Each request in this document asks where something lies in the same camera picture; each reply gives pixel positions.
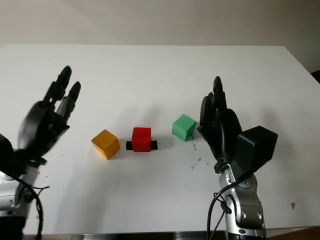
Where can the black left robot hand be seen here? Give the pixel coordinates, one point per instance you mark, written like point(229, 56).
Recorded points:
point(37, 127)

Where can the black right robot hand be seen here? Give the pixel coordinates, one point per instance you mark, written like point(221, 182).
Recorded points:
point(222, 132)

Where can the green cube block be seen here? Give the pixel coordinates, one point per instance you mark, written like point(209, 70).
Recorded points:
point(182, 127)

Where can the yellow cube block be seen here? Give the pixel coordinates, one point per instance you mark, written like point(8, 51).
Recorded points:
point(106, 145)

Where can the red cube block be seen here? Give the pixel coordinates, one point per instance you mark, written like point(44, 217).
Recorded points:
point(141, 140)

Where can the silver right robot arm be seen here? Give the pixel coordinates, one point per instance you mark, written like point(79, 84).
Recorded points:
point(247, 212)

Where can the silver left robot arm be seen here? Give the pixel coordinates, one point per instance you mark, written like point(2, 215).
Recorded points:
point(12, 202)

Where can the black tape strip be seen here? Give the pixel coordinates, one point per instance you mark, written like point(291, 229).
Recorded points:
point(128, 146)

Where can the dark round robot torso part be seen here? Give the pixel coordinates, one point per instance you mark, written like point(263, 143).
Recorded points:
point(190, 237)

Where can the dark object beyond table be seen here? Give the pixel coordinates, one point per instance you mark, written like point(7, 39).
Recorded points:
point(317, 76)

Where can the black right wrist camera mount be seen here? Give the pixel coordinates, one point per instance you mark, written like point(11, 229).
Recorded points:
point(255, 147)

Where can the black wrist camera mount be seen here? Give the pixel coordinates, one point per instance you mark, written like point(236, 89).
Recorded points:
point(6, 155)
point(255, 147)

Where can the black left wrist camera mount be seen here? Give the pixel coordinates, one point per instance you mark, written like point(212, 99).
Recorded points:
point(6, 155)

